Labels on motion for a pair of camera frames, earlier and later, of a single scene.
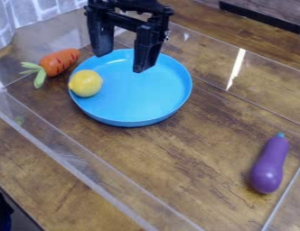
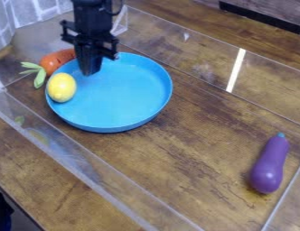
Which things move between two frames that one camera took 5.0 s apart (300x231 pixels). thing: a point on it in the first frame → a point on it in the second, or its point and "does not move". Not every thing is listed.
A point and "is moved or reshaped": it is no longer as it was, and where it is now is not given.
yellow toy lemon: (84, 83) → (60, 87)
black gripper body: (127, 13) → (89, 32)
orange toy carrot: (51, 64) does not move
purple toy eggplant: (266, 170) does not move
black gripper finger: (148, 40) → (96, 54)
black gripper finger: (101, 31) → (84, 57)
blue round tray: (132, 98) is moved or reshaped
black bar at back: (259, 18) does not move
